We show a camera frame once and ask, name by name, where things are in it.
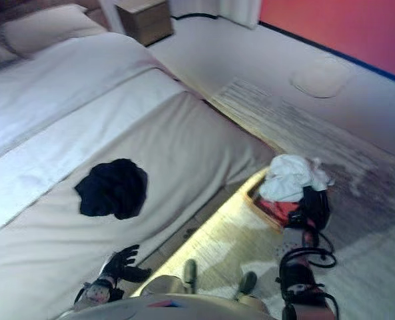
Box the small oval white mat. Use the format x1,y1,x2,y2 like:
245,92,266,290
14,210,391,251
292,56,351,99

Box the wooden two-drawer nightstand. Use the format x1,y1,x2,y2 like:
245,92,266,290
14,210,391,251
114,0,175,47

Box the silver right robot leg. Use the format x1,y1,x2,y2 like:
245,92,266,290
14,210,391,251
232,271,268,307

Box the silver robot leg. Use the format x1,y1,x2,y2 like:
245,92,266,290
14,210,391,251
232,271,268,307
140,259,198,298

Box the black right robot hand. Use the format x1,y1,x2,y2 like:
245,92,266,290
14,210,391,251
285,186,331,231

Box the white garment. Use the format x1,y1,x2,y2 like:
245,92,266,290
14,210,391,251
259,153,335,203

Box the rectangular wooden basket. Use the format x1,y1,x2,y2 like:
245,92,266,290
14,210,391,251
245,166,306,234

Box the white duvet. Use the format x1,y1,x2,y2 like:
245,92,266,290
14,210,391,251
0,32,187,241

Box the silver left robot leg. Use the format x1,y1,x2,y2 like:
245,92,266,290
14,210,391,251
140,259,198,298

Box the padded brown headboard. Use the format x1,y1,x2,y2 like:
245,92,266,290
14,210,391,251
0,0,113,34

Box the white pleated curtain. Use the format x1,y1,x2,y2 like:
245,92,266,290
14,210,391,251
169,0,263,30

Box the grey robot torso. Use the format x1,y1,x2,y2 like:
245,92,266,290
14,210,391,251
60,293,274,320

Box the beige pillow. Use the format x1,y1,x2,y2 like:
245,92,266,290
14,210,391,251
2,3,107,59

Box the red garment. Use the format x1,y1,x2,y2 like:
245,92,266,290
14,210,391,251
253,196,301,225

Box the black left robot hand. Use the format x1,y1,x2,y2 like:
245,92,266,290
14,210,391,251
102,245,151,284

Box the black garment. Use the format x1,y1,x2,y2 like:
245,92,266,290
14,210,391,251
74,158,149,220

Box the bed with beige cover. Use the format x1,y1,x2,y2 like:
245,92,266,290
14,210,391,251
0,89,276,320

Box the grey streaked area rug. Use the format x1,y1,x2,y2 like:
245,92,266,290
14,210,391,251
130,76,395,320

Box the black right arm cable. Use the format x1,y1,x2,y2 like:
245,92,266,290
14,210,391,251
299,186,338,268

